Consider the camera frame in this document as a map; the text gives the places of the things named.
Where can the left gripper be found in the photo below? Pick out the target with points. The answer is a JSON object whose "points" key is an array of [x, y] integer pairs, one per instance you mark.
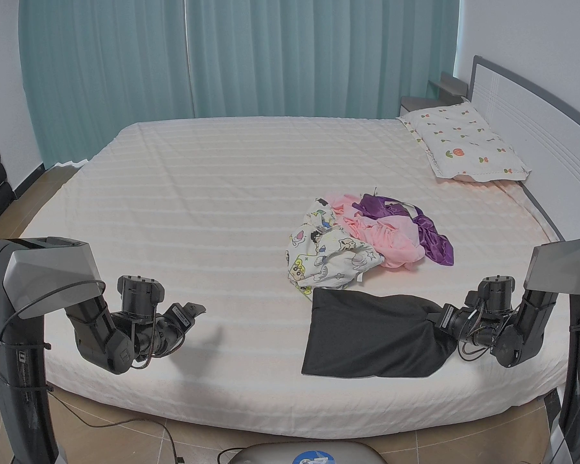
{"points": [[171, 329]]}

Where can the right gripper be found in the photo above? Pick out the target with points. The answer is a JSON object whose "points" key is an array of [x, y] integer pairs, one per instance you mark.
{"points": [[457, 323]]}

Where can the black T-shirt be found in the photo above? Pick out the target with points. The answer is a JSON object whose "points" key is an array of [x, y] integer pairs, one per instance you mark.
{"points": [[367, 336]]}

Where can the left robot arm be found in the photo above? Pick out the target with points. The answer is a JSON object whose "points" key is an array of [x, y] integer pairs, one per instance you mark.
{"points": [[24, 346]]}

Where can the bed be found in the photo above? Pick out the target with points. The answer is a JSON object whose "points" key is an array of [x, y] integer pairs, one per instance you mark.
{"points": [[198, 201]]}

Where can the pink garment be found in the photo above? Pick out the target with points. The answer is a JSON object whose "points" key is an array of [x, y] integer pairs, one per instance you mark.
{"points": [[391, 239]]}

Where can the purple garment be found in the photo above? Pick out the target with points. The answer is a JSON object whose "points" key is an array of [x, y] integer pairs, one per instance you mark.
{"points": [[377, 206]]}

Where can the white printed pyjama garment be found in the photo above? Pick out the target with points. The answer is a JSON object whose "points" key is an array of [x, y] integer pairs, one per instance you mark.
{"points": [[328, 259]]}

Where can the white printed pillow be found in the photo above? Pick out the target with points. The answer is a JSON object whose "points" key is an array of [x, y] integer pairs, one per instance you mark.
{"points": [[464, 140]]}

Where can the grey white bedside table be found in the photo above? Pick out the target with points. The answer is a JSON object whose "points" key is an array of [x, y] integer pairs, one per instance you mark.
{"points": [[425, 100]]}

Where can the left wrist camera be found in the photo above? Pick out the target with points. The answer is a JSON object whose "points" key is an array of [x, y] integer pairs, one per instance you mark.
{"points": [[158, 294]]}

